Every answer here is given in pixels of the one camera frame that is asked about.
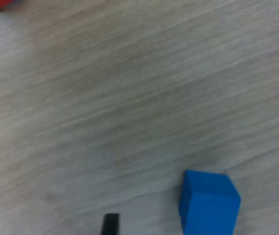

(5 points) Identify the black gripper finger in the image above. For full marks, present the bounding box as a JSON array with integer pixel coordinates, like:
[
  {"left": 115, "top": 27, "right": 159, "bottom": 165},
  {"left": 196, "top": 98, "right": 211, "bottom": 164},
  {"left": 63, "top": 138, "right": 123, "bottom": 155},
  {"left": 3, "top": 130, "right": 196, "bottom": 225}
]
[{"left": 101, "top": 213, "right": 120, "bottom": 235}]

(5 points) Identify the small blue cube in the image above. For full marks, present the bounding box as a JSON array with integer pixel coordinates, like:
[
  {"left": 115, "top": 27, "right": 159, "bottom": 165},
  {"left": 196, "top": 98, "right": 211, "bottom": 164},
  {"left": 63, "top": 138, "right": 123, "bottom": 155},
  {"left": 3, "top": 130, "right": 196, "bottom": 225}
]
[{"left": 178, "top": 170, "right": 242, "bottom": 235}]

